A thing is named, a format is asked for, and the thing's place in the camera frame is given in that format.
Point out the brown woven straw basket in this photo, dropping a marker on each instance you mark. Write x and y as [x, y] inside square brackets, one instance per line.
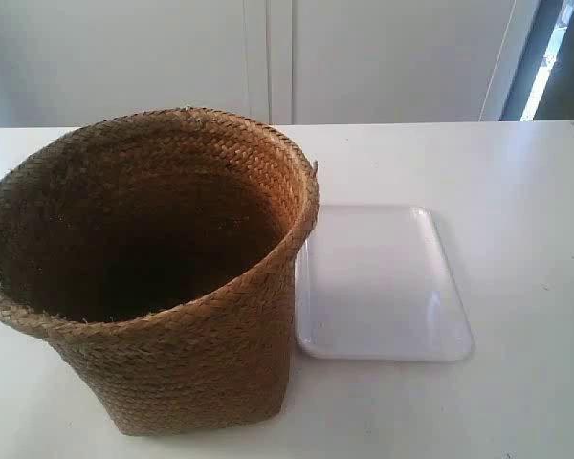
[155, 253]

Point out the white rectangular plastic tray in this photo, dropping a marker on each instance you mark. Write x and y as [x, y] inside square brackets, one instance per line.
[373, 283]

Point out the dark window frame strip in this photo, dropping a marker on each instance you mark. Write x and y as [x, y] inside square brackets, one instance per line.
[543, 86]

